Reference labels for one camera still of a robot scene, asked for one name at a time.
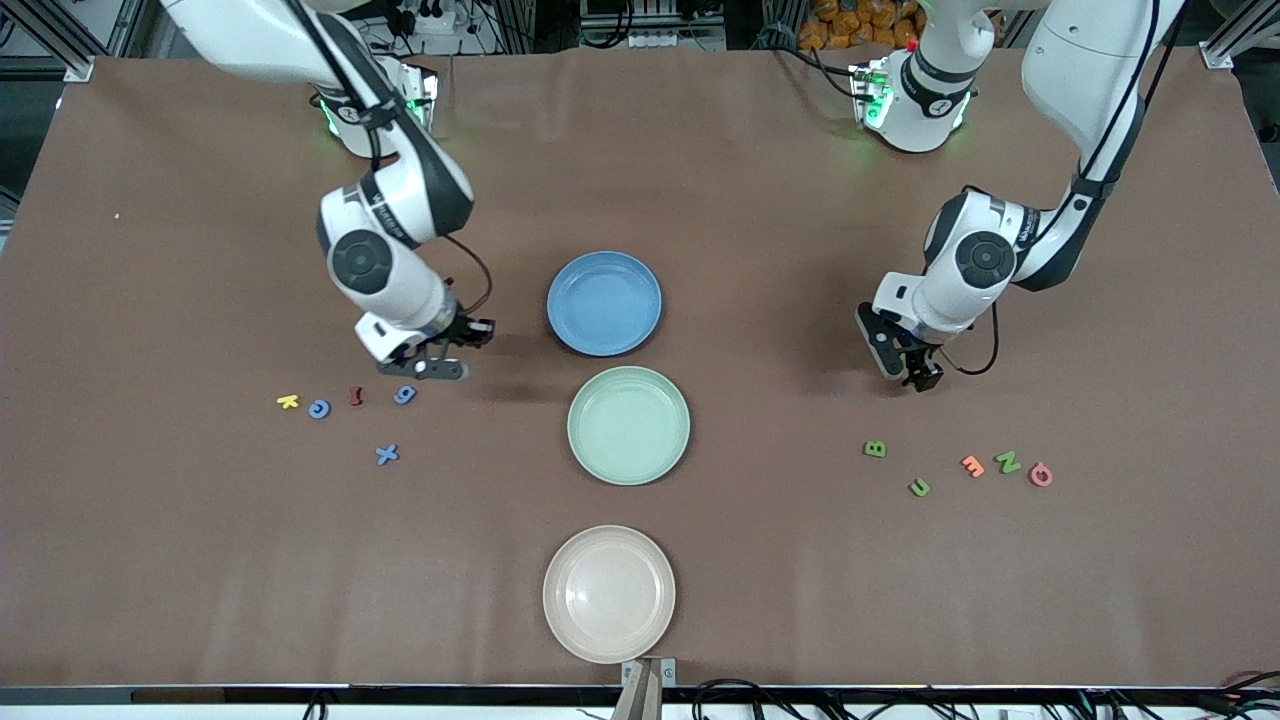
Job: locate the green plate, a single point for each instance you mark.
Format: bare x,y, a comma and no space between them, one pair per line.
628,425

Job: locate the blue foam letter G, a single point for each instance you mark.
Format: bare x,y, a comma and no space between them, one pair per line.
312,409

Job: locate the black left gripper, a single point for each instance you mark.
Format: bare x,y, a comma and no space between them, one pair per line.
918,364

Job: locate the aluminium frame profile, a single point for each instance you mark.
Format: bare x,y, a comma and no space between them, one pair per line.
1218,55
78,68

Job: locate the beige plate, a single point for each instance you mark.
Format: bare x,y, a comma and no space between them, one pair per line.
609,594

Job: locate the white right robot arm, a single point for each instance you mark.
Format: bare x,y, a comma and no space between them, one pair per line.
260,40

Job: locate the white power strip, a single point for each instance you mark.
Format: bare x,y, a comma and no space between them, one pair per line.
660,40
435,18

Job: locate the green foam letter U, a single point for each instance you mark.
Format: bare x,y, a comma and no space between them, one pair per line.
914,487

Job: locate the silver table edge rail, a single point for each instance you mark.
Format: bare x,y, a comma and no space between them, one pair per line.
300,695

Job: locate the pink foam letter Q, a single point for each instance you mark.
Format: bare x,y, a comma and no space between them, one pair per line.
1032,476

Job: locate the orange foam letter E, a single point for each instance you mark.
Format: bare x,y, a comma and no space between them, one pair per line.
972,465

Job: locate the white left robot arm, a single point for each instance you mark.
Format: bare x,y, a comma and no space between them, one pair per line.
1075,70

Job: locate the blue foam letter X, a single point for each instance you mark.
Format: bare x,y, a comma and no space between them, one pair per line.
387,454

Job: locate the brown table cover sheet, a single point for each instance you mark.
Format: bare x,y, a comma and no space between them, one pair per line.
800,560

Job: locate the blue plate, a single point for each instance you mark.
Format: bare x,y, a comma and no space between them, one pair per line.
604,303

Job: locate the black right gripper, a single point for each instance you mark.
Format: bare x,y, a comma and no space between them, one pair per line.
462,330

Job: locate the blue foam digit nine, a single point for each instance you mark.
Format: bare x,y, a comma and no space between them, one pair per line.
404,395

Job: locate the green foam letter N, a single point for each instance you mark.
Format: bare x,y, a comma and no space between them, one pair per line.
1007,462

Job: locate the tan post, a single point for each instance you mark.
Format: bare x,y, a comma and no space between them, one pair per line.
635,702

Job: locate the bag of orange packets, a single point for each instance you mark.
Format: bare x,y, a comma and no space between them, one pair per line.
850,25

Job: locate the grey metal edge bracket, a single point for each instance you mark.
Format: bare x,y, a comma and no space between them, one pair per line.
648,672

